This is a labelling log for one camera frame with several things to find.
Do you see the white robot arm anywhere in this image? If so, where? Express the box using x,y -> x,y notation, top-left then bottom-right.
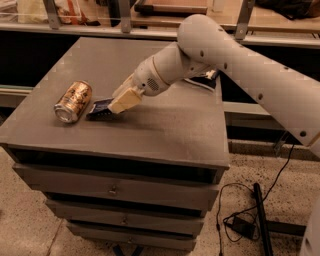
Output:
108,15 -> 320,156

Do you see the bottom drawer front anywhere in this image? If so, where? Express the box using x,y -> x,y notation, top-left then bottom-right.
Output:
67,222 -> 196,251

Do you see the dark blue rxbar wrapper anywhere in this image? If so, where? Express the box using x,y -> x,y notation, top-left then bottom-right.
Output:
86,98 -> 114,121

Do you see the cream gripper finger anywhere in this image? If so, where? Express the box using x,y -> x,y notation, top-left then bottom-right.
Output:
112,75 -> 134,98
108,86 -> 144,114

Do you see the middle drawer front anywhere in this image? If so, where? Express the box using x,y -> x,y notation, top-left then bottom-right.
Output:
46,199 -> 204,237

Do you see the drawer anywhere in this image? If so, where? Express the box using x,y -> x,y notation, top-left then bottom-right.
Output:
46,199 -> 204,237
13,163 -> 218,211
67,222 -> 196,251

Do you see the top drawer front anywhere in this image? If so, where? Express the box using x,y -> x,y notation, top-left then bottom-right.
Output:
13,163 -> 218,211

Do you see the blue Kettle chips bag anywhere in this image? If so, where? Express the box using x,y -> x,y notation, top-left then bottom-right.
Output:
185,70 -> 220,91

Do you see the black power cable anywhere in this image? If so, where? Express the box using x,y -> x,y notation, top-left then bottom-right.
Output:
215,143 -> 296,256

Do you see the black power adapter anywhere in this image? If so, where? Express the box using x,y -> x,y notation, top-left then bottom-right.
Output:
231,217 -> 255,239

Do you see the grey drawer cabinet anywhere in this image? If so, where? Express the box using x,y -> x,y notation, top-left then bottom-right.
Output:
0,36 -> 231,253

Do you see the grey metal railing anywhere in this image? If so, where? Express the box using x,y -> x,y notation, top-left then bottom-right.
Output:
0,0 -> 320,49

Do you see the black metal floor bar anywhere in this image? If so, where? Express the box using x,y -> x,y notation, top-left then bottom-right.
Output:
253,183 -> 273,256

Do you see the wooden background table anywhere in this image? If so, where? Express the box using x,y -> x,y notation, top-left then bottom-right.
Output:
131,0 -> 320,33

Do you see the orange soda can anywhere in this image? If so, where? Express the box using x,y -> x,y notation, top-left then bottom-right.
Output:
54,81 -> 92,123

